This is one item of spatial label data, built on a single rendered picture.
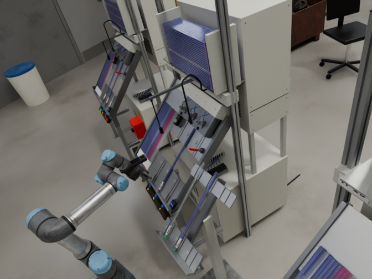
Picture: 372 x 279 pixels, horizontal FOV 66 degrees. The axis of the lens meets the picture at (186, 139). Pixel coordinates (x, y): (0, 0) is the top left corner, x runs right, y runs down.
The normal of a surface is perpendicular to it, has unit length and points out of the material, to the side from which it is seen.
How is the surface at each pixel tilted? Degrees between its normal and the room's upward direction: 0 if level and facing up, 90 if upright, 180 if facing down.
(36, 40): 90
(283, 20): 90
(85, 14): 90
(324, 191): 0
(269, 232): 0
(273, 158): 0
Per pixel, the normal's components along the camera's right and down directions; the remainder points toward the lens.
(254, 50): 0.47, 0.48
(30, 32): 0.75, 0.29
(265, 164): -0.20, -0.76
